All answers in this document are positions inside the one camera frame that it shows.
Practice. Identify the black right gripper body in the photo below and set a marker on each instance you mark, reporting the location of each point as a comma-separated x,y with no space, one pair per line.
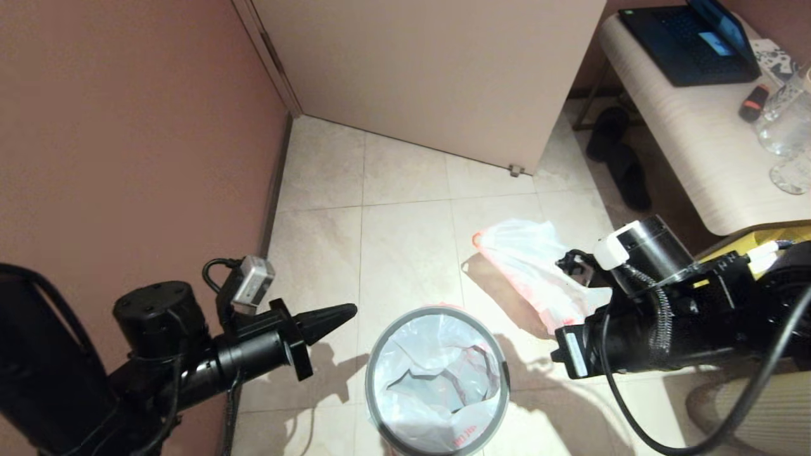
602,345

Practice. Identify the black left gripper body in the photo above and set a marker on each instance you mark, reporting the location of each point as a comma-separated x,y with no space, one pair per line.
253,354

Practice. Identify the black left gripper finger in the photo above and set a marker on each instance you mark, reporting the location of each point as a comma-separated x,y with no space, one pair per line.
326,316

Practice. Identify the spare white plastic bag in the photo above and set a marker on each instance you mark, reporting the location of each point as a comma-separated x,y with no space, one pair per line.
532,266

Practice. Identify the white red-printed plastic bag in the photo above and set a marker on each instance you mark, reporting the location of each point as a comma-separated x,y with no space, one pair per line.
437,386

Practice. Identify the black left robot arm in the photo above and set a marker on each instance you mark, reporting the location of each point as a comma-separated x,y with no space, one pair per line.
95,367

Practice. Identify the black slipper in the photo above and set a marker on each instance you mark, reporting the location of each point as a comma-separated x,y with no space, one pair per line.
630,180
607,133

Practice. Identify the beige striped stool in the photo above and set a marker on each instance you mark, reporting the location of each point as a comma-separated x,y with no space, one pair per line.
779,418

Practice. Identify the small metal door stopper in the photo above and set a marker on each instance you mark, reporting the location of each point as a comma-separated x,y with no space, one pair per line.
516,171

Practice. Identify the cream striped bench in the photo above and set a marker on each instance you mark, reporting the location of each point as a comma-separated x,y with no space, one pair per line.
690,139

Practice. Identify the beige door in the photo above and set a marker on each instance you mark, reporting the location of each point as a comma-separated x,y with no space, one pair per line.
431,76

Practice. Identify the black orange handheld device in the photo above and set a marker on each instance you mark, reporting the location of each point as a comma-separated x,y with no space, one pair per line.
752,104

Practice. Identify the dark blue laptop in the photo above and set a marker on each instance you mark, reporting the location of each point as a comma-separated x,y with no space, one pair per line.
684,44

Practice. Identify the clear ribbed glass bottle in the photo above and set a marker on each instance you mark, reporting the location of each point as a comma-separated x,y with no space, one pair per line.
785,92

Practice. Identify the white black patterned card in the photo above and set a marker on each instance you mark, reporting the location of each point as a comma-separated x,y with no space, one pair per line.
772,62

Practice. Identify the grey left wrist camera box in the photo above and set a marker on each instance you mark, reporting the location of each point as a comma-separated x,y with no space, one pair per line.
252,285

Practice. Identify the beige door frame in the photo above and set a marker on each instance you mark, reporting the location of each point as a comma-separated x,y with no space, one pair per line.
266,50

